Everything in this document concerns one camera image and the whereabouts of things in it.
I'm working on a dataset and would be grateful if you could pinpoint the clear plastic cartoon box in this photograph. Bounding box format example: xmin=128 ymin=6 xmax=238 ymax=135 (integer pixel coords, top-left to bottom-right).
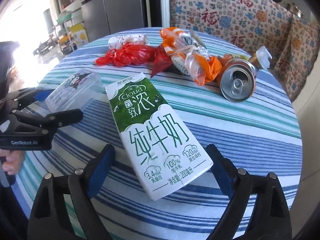
xmin=45 ymin=69 xmax=104 ymax=113

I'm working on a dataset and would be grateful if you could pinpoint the green white milk carton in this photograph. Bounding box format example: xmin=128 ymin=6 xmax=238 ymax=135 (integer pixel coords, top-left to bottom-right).
xmin=105 ymin=73 xmax=213 ymax=200

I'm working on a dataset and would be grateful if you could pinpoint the red plastic bag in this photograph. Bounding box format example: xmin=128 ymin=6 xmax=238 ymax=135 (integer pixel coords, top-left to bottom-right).
xmin=94 ymin=42 xmax=173 ymax=78

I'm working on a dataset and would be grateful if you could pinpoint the floral white paper package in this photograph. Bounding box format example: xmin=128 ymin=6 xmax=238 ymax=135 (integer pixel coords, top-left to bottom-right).
xmin=108 ymin=34 xmax=150 ymax=49

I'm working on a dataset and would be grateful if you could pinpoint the crushed orange soda can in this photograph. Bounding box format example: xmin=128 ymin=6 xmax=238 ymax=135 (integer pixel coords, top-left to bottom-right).
xmin=216 ymin=58 xmax=257 ymax=102

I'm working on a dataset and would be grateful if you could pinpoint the orange white bag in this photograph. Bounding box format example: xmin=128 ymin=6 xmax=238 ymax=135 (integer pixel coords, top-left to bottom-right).
xmin=160 ymin=27 xmax=222 ymax=86

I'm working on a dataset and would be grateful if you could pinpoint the gold foil snack bag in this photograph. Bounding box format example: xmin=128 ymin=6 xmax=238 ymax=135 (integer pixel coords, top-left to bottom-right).
xmin=221 ymin=46 xmax=272 ymax=70

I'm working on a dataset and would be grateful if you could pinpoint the person's left hand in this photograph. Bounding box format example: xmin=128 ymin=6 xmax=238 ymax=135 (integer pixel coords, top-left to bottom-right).
xmin=1 ymin=150 xmax=25 ymax=175

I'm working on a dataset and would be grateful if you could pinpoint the blue striped tablecloth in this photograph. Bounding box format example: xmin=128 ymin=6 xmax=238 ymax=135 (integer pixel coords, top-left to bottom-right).
xmin=11 ymin=27 xmax=303 ymax=240

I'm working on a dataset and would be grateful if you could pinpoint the storage rack with basins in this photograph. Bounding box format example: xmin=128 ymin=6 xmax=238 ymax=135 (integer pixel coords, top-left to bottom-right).
xmin=53 ymin=8 xmax=85 ymax=56

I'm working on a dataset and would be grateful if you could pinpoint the yellow green cardboard box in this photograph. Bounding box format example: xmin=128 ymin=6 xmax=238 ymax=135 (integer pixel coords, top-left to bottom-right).
xmin=69 ymin=23 xmax=89 ymax=48

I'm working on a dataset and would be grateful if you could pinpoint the grey multi-door refrigerator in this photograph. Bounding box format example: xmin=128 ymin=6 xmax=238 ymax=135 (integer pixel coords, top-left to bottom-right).
xmin=80 ymin=0 xmax=148 ymax=42

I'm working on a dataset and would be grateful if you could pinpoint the patterned fu character cloth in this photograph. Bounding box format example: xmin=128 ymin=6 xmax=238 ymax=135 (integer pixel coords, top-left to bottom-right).
xmin=170 ymin=0 xmax=292 ymax=61

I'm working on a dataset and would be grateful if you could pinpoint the steel pot with lid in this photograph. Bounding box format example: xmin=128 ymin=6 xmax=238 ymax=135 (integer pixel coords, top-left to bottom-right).
xmin=285 ymin=3 xmax=305 ymax=19

